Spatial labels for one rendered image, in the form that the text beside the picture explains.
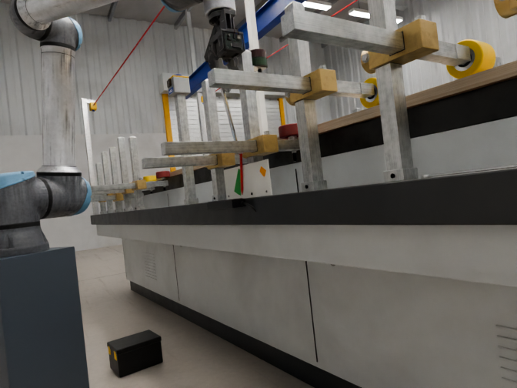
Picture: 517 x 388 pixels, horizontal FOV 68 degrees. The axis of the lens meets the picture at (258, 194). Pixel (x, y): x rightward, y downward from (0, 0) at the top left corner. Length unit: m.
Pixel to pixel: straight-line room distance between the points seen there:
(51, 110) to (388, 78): 1.18
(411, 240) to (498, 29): 8.39
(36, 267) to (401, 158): 1.13
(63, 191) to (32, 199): 0.12
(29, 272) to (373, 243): 1.04
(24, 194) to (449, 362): 1.32
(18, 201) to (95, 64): 8.09
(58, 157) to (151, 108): 7.86
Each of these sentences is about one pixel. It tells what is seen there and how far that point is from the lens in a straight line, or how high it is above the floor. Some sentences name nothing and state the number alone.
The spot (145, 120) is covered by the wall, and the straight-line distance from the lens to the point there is 9.26.
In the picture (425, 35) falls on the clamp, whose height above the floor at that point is 0.94.
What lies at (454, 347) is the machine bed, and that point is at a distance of 1.06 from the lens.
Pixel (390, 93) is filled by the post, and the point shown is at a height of 0.87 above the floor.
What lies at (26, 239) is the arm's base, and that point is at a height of 0.65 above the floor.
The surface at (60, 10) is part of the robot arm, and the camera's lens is 1.43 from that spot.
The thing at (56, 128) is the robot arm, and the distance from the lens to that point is 1.58.
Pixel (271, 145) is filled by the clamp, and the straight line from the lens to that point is 1.09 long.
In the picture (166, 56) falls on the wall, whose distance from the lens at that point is 9.89.
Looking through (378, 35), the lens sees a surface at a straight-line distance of 0.73.
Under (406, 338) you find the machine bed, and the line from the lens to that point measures 1.14.
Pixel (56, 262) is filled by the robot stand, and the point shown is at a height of 0.56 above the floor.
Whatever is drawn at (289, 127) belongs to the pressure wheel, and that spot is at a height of 0.90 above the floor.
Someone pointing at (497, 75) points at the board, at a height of 0.88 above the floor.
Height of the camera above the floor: 0.70
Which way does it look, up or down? level
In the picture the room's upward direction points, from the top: 6 degrees counter-clockwise
